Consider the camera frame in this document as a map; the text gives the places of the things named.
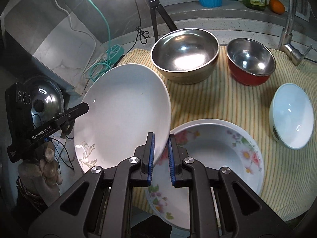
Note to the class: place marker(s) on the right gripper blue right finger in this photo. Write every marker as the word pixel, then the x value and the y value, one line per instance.
pixel 171 160

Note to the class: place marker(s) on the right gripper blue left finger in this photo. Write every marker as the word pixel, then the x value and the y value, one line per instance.
pixel 150 149

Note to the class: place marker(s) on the floral white plate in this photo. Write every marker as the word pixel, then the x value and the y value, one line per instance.
pixel 215 143

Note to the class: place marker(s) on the white plate with gold leaf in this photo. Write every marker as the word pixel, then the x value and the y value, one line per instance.
pixel 125 104

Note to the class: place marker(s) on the large steel bowl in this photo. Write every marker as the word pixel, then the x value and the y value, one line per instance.
pixel 186 56

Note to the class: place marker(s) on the red steel bowl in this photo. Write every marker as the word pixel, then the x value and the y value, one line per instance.
pixel 249 61

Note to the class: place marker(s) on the light blue ceramic bowl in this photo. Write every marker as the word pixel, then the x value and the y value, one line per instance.
pixel 291 116

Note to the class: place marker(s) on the chrome kitchen faucet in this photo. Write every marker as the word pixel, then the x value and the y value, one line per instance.
pixel 286 37

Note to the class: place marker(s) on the gloved left hand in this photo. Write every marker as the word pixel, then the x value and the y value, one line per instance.
pixel 41 179

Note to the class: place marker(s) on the steel pot lid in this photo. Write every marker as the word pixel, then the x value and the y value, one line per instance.
pixel 46 99

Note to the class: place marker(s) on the teal round power strip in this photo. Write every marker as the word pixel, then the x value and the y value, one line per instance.
pixel 113 54

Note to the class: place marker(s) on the yellow striped cloth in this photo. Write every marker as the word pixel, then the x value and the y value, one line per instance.
pixel 289 175

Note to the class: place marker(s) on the black tripod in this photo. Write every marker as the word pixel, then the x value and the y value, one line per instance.
pixel 156 6

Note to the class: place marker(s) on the orange fruit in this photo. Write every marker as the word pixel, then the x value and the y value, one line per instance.
pixel 276 6

